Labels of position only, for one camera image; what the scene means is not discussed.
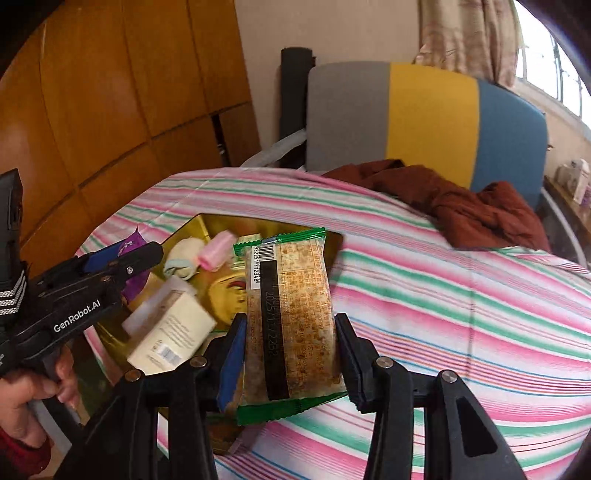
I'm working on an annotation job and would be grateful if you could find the window with bars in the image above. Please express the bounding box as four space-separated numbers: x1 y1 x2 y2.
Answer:
514 1 590 126

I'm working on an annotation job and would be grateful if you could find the pink towel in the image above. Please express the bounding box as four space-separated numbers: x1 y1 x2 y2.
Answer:
197 230 236 272

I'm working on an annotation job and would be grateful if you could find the wooden wardrobe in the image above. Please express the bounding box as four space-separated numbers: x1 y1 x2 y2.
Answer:
1 1 260 274

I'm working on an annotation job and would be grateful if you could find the left hand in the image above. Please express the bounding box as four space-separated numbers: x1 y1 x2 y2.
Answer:
1 346 80 449

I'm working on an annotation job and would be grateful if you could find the purple sachet packet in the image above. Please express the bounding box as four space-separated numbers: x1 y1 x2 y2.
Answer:
115 230 153 303

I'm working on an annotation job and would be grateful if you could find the white carton box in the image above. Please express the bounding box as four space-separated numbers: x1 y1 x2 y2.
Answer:
566 158 590 205

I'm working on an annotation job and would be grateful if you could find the white ointment box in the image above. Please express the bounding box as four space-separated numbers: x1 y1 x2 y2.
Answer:
122 273 197 338

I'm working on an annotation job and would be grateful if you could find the striped bed sheet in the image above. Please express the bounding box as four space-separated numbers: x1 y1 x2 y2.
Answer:
81 168 590 479

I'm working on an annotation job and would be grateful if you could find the gold tin box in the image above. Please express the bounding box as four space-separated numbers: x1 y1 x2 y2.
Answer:
85 214 342 455

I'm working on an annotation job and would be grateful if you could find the wooden side table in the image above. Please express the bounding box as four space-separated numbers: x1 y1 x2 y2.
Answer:
544 176 591 244

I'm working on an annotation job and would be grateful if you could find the dark red blanket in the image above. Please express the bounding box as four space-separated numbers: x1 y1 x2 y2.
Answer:
325 159 550 252

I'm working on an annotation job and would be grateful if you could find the white rolled sock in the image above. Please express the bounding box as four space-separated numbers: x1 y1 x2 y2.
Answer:
163 237 205 281

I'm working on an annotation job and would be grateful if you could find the green cracker packet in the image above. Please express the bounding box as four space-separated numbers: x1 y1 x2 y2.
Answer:
235 228 346 426

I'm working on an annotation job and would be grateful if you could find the grey yellow blue headboard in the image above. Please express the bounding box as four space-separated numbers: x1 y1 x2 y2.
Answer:
305 61 548 207

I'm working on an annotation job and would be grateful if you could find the cream cardboard box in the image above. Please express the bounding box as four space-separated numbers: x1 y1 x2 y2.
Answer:
127 290 216 375

